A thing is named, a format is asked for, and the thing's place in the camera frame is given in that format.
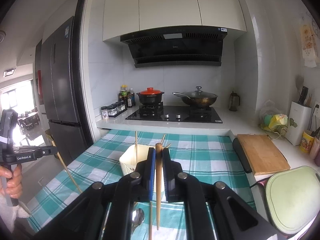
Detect person's left hand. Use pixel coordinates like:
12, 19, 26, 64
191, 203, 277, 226
0, 164, 23, 200

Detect black gas stove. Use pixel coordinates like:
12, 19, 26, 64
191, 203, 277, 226
125, 104, 223, 124

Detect sauce bottles cluster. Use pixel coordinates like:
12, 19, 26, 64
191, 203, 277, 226
118, 84, 136, 109

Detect light green cutting board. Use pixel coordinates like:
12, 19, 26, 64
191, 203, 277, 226
264, 165, 320, 235

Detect black clay pot orange lid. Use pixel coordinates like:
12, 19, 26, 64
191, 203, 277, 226
136, 87, 165, 106

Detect dark brown chopstick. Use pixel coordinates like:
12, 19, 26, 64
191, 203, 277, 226
155, 142, 163, 231

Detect grey refrigerator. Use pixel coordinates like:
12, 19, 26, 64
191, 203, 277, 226
35, 16, 88, 160

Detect cream utensil holder box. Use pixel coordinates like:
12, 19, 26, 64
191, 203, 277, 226
119, 144, 166, 196

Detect white knife block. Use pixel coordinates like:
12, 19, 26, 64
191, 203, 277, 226
285, 86, 313, 146

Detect brown glass pitcher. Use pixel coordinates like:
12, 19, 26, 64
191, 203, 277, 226
228, 91, 241, 112

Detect dining table with chairs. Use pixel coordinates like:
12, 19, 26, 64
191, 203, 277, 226
18, 107, 38, 131

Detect steel spoon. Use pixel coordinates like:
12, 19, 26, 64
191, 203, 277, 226
131, 207, 146, 231

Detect row of spice jars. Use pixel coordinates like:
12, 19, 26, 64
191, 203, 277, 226
100, 101, 127, 119

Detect wooden cutting board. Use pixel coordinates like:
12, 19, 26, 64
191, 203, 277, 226
237, 134, 291, 176

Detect yellow printed cup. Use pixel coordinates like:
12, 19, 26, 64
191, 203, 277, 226
300, 129, 315, 153

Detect yellow green plastic bags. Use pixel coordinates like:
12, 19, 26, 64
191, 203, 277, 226
258, 99, 288, 132

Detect white wall cabinets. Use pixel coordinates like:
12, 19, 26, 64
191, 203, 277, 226
102, 0, 248, 43

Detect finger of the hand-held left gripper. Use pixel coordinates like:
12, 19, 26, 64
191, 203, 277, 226
37, 146, 59, 159

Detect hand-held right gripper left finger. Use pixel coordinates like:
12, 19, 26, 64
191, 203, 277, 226
32, 147, 156, 240

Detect black padded bar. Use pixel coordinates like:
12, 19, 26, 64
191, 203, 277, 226
232, 138, 253, 174

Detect teal checked tablecloth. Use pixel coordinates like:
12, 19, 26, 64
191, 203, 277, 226
26, 129, 257, 240

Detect black range hood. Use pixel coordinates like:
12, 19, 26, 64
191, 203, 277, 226
120, 25, 228, 69

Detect wok with glass lid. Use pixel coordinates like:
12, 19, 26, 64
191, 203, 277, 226
172, 86, 218, 107

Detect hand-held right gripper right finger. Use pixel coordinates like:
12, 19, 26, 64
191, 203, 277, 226
162, 147, 283, 240

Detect wall calendar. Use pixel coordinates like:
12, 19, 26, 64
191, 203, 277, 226
299, 12, 320, 68

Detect person's left forearm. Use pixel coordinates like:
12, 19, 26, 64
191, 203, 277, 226
0, 192, 32, 233

